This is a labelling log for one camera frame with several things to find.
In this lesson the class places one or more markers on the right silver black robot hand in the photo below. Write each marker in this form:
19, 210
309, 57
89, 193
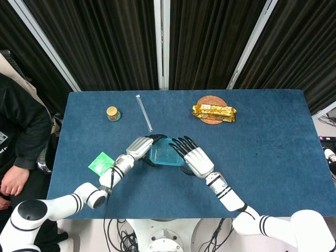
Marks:
199, 162

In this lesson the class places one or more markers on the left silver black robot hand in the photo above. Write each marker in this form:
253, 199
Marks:
139, 147

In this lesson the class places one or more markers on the bare hand of person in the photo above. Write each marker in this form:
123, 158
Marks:
15, 181

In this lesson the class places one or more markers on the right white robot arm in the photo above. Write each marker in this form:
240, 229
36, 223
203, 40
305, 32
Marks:
231, 199

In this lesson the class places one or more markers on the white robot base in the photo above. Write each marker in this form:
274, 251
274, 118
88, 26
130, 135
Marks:
164, 236

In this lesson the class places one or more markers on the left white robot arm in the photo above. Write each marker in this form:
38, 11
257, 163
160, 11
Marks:
63, 203

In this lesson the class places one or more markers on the small jar with yellow lid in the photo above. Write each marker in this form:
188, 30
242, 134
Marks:
113, 115

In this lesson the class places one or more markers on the clear plastic straw tube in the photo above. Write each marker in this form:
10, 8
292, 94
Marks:
144, 113

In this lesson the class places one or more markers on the green sachet packet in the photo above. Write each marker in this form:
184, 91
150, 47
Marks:
99, 162

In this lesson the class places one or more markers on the gold biscuit packet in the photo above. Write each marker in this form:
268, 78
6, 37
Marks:
215, 113

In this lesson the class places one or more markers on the blue tablecloth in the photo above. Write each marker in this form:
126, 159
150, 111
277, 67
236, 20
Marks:
262, 170

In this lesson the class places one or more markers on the person in black jacket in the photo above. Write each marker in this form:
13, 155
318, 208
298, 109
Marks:
23, 118

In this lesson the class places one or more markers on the round woven brown coaster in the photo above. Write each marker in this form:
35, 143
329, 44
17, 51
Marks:
210, 99

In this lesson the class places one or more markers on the black pleated curtain panel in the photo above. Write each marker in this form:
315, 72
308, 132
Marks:
302, 52
21, 39
105, 39
210, 39

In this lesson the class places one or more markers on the white and black device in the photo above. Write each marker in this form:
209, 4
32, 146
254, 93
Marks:
329, 155

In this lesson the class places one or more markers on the metal chair frame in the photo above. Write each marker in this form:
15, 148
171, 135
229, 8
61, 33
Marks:
44, 165

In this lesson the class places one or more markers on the white vertical frame post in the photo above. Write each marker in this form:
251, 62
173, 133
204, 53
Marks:
161, 39

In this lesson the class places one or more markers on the white diagonal frame post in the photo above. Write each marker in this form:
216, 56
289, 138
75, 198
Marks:
44, 44
252, 39

